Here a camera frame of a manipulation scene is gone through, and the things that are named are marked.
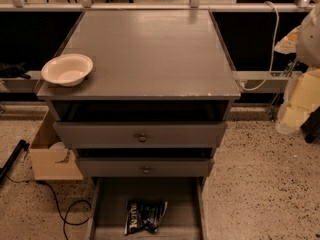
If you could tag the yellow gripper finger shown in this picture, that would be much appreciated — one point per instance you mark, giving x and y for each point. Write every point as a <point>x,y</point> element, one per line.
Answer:
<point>287,44</point>
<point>301,99</point>

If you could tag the blue chip bag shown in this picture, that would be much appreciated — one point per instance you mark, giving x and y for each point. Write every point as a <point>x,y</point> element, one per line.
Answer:
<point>144,215</point>

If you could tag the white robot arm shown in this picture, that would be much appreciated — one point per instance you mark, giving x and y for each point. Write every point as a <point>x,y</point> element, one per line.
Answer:
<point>308,42</point>

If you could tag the grey drawer cabinet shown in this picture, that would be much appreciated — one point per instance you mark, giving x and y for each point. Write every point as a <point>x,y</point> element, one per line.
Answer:
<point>161,66</point>

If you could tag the bottom grey drawer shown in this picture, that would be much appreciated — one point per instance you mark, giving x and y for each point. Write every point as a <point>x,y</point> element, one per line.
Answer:
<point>183,220</point>

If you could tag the grey drawer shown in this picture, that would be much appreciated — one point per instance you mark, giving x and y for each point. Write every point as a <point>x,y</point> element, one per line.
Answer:
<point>183,220</point>
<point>126,167</point>
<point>85,135</point>

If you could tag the middle grey drawer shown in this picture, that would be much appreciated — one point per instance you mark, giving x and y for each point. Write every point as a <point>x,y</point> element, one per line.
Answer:
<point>126,167</point>

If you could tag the top grey drawer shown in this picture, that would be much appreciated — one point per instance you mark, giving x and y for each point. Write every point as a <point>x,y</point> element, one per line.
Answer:
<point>85,135</point>

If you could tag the black cart at right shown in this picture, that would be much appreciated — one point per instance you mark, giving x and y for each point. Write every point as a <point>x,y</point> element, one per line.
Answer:
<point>311,127</point>

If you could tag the white bowl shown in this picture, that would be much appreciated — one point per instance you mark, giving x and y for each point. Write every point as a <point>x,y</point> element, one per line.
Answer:
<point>67,70</point>

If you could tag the cardboard box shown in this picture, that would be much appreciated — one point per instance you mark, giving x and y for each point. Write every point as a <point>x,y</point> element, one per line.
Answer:
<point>51,160</point>

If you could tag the black bar on floor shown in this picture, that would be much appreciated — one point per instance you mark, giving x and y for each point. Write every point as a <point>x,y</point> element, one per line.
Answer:
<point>21,146</point>

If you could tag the metal frame rail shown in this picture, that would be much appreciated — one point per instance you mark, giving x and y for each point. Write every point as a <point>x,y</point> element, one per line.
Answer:
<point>273,82</point>

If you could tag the black object on rail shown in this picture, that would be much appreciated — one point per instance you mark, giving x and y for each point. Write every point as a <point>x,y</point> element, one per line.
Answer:
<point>13,71</point>

